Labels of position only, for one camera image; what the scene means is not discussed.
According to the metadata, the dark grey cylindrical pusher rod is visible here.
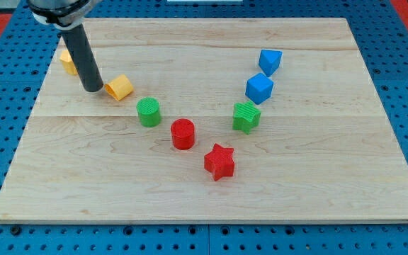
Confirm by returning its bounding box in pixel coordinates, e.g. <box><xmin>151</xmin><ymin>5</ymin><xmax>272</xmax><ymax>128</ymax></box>
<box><xmin>61</xmin><ymin>25</ymin><xmax>103</xmax><ymax>92</ymax></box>

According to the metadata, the yellow hexagon block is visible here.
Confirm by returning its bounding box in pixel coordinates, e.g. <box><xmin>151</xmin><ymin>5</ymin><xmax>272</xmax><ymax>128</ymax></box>
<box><xmin>104</xmin><ymin>74</ymin><xmax>134</xmax><ymax>101</ymax></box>

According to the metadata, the yellow heart block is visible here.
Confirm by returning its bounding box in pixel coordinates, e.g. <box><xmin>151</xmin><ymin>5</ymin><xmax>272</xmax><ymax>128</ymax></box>
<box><xmin>59</xmin><ymin>50</ymin><xmax>78</xmax><ymax>75</ymax></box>

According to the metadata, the green cylinder block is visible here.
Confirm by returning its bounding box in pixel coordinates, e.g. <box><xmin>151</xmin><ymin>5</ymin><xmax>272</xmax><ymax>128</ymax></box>
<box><xmin>136</xmin><ymin>97</ymin><xmax>162</xmax><ymax>128</ymax></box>

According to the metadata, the red cylinder block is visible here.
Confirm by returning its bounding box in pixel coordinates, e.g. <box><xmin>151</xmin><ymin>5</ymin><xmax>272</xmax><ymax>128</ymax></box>
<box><xmin>170</xmin><ymin>118</ymin><xmax>195</xmax><ymax>150</ymax></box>

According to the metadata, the light wooden board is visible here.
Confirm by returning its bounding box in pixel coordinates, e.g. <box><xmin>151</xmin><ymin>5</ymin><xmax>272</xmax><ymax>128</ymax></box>
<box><xmin>0</xmin><ymin>18</ymin><xmax>408</xmax><ymax>225</ymax></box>

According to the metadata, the red star block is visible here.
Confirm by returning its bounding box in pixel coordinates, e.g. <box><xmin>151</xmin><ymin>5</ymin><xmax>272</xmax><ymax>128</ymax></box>
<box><xmin>204</xmin><ymin>143</ymin><xmax>235</xmax><ymax>181</ymax></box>

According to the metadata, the green star block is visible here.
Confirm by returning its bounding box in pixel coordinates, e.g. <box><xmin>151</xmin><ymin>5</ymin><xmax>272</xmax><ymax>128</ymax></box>
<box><xmin>232</xmin><ymin>101</ymin><xmax>261</xmax><ymax>135</ymax></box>

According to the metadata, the blue cube block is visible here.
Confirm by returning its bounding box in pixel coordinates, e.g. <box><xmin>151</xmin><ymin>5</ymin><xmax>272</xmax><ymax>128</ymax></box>
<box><xmin>245</xmin><ymin>73</ymin><xmax>273</xmax><ymax>105</ymax></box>

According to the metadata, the blue triangle block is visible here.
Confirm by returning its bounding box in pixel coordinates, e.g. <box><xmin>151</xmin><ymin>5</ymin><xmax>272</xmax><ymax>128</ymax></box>
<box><xmin>258</xmin><ymin>49</ymin><xmax>283</xmax><ymax>77</ymax></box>

